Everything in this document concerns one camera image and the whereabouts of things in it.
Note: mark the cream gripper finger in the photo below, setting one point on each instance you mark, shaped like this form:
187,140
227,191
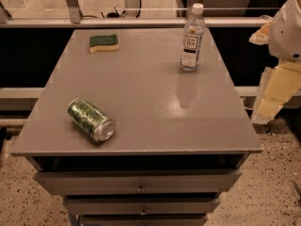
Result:
277,86
261,36

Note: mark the green soda can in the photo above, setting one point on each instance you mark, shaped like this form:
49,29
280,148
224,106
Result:
91,120

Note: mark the grey drawer cabinet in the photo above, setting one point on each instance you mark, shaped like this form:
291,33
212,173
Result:
179,142

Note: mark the grey metal railing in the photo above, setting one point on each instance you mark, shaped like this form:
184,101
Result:
133,22

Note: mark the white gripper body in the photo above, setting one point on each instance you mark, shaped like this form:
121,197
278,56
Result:
286,37

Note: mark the green and yellow sponge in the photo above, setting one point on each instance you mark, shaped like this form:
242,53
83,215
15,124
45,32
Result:
103,43

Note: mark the clear plastic tea bottle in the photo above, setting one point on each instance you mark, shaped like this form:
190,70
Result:
192,37

